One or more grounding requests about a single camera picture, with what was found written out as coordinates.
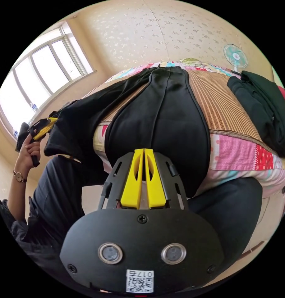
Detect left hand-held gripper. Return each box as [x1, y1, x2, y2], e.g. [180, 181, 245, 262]
[15, 117, 59, 168]

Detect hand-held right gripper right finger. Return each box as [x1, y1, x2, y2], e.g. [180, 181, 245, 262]
[144, 149, 167, 209]

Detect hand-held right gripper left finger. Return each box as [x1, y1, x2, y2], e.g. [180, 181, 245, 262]
[120, 149, 145, 210]

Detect black pants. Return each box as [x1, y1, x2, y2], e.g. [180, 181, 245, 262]
[43, 66, 212, 199]

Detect person's left forearm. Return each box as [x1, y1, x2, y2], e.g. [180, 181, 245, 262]
[7, 169, 29, 222]

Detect person's left hand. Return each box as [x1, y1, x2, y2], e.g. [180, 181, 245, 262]
[17, 133, 42, 173]

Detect window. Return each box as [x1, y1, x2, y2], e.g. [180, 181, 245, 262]
[0, 20, 97, 141]

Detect person's body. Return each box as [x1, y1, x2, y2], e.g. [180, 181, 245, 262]
[0, 154, 264, 298]

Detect pile of clothes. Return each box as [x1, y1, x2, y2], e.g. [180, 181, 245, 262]
[227, 70, 285, 158]

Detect white and teal fan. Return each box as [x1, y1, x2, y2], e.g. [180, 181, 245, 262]
[223, 43, 248, 73]

